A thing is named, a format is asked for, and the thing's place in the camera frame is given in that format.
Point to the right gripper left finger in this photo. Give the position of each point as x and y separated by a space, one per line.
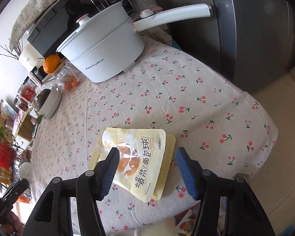
52 213

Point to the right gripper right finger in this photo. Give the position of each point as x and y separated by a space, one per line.
244 213

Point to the yellow bread snack packet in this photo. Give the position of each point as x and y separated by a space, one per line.
145 159

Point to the cherry print tablecloth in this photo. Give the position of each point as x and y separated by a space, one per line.
221 126

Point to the white bowl stack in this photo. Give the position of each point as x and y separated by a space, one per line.
51 104

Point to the dark green squash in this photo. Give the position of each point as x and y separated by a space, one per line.
42 96

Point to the red label jar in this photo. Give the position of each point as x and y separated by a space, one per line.
27 93

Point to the small orange left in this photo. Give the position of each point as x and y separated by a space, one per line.
67 86

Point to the small orange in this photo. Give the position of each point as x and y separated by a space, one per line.
74 81
67 86

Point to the small orange right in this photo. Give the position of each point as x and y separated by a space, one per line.
74 81

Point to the glass teapot jar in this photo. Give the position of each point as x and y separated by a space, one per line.
64 74

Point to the large orange on jar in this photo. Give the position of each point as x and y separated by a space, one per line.
51 63

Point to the cream air fryer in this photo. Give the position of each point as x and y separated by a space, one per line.
32 61

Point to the dried branches vase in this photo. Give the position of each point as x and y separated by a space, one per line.
15 53

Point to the white electric cooking pot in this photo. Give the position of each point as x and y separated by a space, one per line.
109 42

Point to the black microwave oven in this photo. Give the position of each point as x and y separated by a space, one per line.
60 20

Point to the grey refrigerator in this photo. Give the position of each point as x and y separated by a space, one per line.
249 42

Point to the floral microwave cover cloth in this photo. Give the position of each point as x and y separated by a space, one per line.
28 15

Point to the black wire basket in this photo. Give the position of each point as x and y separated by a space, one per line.
11 158

